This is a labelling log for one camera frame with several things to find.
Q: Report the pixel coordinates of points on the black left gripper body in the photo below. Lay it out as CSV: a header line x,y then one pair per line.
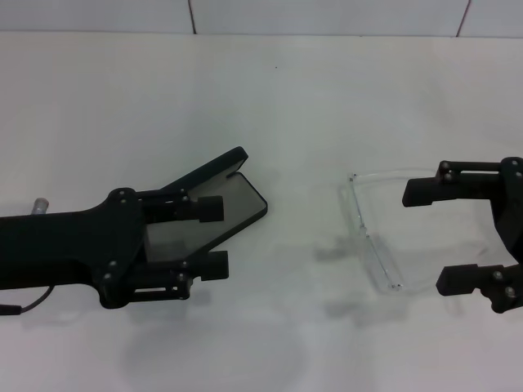
x,y
61,253

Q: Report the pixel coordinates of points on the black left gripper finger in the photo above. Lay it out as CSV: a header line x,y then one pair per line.
x,y
214,265
210,209

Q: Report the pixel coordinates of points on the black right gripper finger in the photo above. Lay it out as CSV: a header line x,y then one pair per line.
x,y
421,192
457,279

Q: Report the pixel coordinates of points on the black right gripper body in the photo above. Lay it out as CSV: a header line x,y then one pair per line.
x,y
512,228

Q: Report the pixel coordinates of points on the black glasses case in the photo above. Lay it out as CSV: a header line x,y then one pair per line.
x,y
241,200

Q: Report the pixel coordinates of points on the clear white glasses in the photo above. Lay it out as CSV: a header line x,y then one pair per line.
x,y
358,208

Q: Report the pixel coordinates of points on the silver stub on left gripper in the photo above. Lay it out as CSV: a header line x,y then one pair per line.
x,y
41,205

